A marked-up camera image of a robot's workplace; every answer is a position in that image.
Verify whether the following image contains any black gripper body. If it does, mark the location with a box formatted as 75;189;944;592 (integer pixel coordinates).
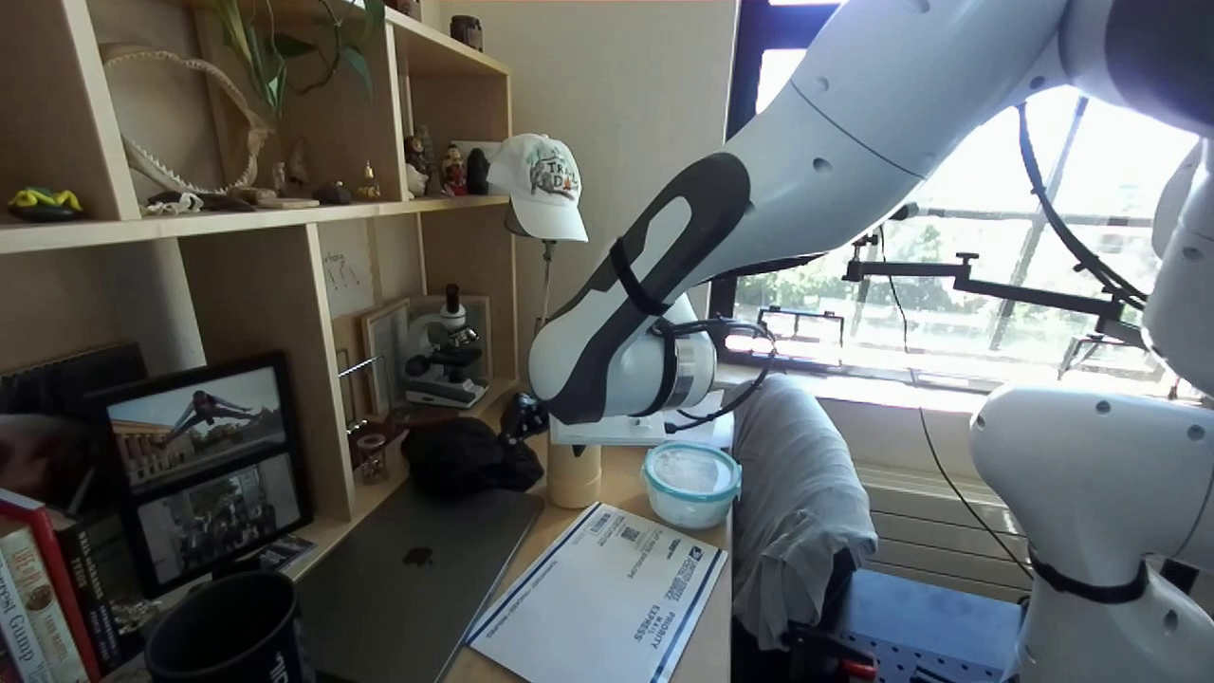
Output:
499;391;556;449

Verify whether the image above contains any white paper sheet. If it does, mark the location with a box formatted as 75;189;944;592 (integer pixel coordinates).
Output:
466;502;734;683

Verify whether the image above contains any black mug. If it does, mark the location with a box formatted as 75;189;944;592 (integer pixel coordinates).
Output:
140;568;318;683

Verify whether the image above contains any grey laptop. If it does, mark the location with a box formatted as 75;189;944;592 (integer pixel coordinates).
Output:
298;483;551;683

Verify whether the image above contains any black cloth beanie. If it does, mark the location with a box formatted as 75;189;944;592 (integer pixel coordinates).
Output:
398;415;547;502

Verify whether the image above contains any black and white microscope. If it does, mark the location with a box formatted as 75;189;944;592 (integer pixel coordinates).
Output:
398;282;492;408

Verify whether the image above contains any small brown bowl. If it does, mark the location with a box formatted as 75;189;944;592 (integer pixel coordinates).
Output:
344;417;414;489

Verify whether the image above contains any light blue lidded bowl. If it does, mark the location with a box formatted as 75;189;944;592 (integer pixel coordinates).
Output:
639;435;748;536

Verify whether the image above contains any white baseball cap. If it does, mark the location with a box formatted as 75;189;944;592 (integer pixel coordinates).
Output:
486;131;592;246

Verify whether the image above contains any wooden shelf unit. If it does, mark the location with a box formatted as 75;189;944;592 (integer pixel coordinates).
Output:
0;0;523;683

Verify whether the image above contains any small dark jar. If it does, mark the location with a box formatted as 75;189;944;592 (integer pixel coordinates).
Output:
448;12;491;57

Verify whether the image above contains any green potted vine plant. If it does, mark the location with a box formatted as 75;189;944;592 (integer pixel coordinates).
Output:
203;0;390;125

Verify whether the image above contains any blue perforated plate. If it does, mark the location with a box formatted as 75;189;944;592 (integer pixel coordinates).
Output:
833;565;1032;683

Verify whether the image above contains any red spine book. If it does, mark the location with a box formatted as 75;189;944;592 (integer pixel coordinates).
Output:
0;484;107;683

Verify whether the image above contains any green toy figure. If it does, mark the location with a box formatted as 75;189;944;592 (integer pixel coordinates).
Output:
7;187;90;227

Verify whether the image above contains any metal wire rack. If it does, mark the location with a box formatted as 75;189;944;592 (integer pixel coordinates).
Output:
332;356;385;429

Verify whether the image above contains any black photo frame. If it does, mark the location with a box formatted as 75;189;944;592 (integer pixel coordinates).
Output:
80;349;318;602

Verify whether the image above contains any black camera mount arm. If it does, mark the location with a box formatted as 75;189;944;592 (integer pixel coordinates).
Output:
839;246;1149;349

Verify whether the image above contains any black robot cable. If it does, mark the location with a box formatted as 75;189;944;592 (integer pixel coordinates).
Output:
658;97;1152;441

